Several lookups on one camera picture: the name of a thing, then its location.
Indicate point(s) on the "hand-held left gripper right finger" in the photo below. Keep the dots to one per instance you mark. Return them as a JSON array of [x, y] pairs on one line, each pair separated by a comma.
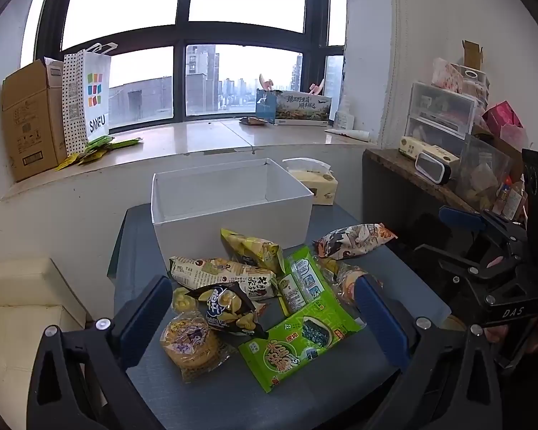
[[381, 322]]

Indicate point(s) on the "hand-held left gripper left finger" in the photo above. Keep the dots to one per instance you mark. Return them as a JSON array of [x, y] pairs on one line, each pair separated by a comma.
[[145, 322]]

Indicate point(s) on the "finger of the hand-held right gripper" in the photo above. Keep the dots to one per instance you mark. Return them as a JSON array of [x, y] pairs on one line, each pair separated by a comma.
[[461, 218], [475, 275]]

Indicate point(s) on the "small yellow snack packet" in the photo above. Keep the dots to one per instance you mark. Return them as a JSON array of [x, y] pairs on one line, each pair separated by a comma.
[[181, 300]]

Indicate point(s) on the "round biscuit packet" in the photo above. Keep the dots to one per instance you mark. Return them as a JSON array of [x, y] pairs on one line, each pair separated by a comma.
[[190, 342]]

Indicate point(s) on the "clear bread packet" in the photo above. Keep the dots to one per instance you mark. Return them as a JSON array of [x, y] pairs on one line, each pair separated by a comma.
[[343, 277]]

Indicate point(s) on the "large green seaweed packet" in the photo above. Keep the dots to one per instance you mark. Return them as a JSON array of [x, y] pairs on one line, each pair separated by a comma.
[[305, 340]]

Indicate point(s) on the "black chips packet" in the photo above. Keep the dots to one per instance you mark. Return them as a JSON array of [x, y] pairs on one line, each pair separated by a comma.
[[228, 309]]

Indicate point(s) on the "orange white patterned snack packet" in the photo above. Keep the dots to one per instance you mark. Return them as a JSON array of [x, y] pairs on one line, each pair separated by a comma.
[[349, 242]]

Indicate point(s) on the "long beige snack packet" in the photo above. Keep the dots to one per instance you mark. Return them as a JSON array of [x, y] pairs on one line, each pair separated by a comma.
[[219, 273]]

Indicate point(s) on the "small green seaweed packet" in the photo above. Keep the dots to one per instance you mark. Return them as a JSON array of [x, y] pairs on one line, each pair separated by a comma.
[[302, 277]]

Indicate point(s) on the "white cardboard box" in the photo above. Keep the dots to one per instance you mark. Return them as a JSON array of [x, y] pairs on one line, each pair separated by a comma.
[[233, 226]]

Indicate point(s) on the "yellow-green chips packet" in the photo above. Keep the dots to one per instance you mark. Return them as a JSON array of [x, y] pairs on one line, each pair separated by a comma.
[[255, 251]]

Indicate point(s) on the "person's right hand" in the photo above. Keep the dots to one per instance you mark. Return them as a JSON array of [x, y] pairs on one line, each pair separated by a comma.
[[495, 333]]

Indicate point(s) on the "small bottle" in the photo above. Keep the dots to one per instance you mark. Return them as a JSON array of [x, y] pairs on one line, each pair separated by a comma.
[[511, 199]]

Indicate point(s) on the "clear plastic container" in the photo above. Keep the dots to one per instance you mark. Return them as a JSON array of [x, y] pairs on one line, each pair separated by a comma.
[[479, 174]]

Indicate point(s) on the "white black alarm clock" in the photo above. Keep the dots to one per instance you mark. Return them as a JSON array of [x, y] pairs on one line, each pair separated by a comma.
[[432, 168]]

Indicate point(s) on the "dark wooden shelf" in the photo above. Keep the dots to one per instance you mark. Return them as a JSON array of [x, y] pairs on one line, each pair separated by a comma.
[[385, 188]]

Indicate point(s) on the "pink box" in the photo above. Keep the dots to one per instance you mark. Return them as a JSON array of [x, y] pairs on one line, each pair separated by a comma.
[[504, 123]]

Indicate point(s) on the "cream green printed pack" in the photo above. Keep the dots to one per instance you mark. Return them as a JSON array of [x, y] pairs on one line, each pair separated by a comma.
[[423, 145]]

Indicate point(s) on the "clear plastic drawer unit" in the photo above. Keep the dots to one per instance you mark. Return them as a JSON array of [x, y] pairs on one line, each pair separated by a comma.
[[439, 112]]

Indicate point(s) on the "cream sofa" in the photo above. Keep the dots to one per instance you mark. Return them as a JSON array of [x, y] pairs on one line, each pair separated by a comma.
[[18, 286]]

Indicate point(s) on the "white tube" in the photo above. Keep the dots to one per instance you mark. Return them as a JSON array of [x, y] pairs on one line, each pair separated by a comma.
[[347, 133]]

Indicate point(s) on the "yellow tissue pack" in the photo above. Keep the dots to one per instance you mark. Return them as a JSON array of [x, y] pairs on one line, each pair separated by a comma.
[[320, 188]]

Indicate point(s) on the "pink floral packet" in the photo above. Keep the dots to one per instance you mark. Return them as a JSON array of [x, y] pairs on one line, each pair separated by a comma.
[[446, 74]]

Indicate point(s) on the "white wipes pack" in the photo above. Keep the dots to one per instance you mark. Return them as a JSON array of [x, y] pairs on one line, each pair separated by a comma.
[[344, 121]]

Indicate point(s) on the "small open cardboard box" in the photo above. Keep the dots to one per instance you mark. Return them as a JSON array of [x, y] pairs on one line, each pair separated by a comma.
[[471, 56]]

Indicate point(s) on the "pile of green sachets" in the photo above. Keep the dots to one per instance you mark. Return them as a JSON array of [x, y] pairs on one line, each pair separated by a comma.
[[96, 145]]

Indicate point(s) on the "pink toy figure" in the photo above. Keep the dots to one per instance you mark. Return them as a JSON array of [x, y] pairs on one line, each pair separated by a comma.
[[317, 87], [266, 83]]

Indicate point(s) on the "printed landscape gift box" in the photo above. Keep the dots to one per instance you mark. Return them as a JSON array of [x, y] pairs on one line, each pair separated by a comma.
[[296, 107]]

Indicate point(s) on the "white dotted shopping bag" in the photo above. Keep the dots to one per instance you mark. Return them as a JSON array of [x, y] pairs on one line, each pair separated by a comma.
[[96, 116]]

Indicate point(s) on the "brown snack packet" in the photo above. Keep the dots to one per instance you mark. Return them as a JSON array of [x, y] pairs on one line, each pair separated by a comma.
[[253, 121]]

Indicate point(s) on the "brown cardboard box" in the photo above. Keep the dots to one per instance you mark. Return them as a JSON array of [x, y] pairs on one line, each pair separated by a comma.
[[27, 121]]

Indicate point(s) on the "black window frame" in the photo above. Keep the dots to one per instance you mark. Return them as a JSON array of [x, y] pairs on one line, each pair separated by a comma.
[[180, 76]]

